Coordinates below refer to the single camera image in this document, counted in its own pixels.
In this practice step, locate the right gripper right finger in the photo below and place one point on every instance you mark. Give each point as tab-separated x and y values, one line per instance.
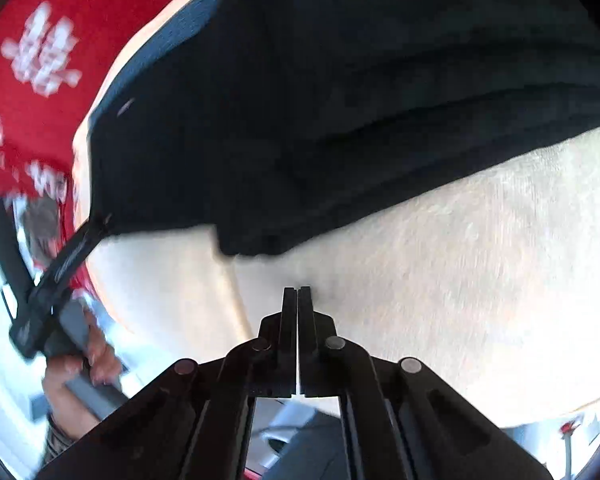
400	420

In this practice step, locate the red sofa cover with characters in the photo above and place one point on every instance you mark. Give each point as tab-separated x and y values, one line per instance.
54	57

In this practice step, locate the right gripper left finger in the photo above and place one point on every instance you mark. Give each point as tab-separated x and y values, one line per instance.
194	420

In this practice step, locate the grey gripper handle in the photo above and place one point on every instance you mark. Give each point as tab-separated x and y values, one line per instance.
87	364

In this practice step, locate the black pants with patterned trim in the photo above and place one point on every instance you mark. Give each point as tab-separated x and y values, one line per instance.
276	121

